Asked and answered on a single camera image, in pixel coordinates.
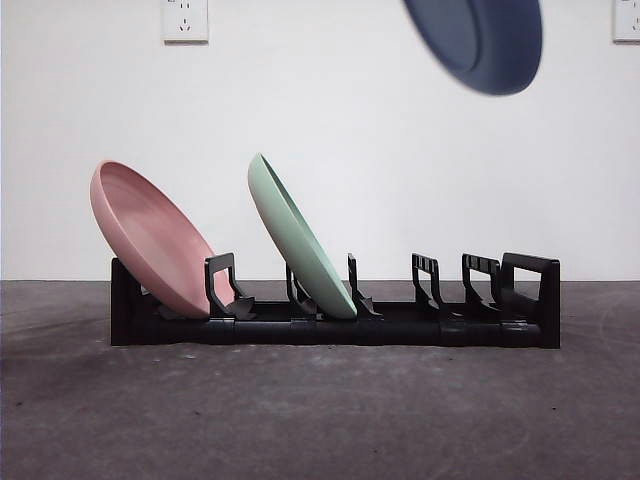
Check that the blue plate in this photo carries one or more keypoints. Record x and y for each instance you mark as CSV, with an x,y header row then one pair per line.
x,y
480,40

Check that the black plastic dish rack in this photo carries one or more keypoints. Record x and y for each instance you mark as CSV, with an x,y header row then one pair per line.
x,y
300,335

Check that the green plate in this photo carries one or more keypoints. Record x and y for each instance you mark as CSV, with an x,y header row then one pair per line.
x,y
295,250

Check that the pink plate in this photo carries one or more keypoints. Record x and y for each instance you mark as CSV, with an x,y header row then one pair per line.
x,y
145,235

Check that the white wall socket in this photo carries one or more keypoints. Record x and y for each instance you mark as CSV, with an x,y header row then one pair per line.
x,y
627,20
185,22

